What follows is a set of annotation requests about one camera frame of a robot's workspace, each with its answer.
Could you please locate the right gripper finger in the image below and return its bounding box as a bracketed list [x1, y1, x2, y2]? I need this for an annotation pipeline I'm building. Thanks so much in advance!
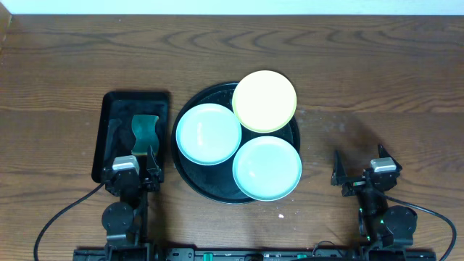
[378, 144, 402, 170]
[331, 150, 347, 186]

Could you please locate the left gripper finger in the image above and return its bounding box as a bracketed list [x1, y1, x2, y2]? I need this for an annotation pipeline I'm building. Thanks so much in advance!
[146, 145, 162, 176]
[104, 119, 122, 168]

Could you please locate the green yellow sponge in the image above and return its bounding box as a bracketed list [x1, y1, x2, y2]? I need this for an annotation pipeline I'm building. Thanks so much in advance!
[131, 115, 160, 156]

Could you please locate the light green plate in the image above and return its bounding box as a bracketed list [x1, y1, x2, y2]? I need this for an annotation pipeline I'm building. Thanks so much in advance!
[175, 103, 242, 166]
[232, 136, 302, 202]

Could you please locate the yellow plate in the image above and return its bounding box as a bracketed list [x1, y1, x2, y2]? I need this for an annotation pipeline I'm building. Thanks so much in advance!
[232, 70, 297, 133]

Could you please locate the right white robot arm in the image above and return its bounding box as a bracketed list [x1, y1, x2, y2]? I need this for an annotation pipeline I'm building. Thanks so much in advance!
[331, 144, 418, 260]

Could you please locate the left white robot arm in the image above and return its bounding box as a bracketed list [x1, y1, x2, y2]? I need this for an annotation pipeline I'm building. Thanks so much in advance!
[101, 115, 164, 261]

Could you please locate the rectangular black tray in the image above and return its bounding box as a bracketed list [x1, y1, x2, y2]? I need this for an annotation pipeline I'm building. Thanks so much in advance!
[91, 91, 170, 183]

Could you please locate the round black tray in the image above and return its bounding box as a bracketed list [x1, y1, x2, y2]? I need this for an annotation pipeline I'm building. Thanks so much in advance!
[171, 82, 301, 204]

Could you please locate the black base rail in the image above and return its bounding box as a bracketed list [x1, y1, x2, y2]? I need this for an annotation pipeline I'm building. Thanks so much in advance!
[72, 248, 436, 261]

